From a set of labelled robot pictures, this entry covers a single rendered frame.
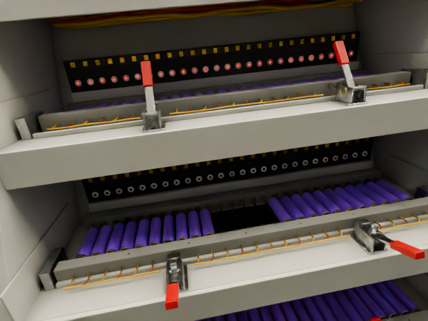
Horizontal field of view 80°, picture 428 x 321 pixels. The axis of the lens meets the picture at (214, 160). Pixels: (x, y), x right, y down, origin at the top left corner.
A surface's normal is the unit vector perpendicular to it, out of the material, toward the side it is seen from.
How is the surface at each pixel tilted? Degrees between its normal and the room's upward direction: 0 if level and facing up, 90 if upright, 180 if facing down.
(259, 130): 112
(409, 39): 90
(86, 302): 22
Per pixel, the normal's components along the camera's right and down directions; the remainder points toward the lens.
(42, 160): 0.14, 0.36
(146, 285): -0.10, -0.92
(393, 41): -0.98, 0.15
